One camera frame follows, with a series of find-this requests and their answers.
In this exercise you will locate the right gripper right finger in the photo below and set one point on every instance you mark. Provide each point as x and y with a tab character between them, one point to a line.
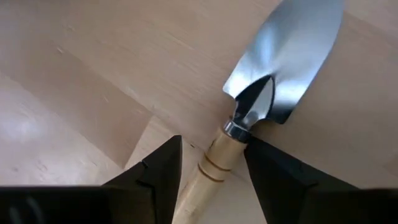
273	186

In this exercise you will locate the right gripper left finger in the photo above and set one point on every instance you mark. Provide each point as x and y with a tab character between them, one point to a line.
164	180

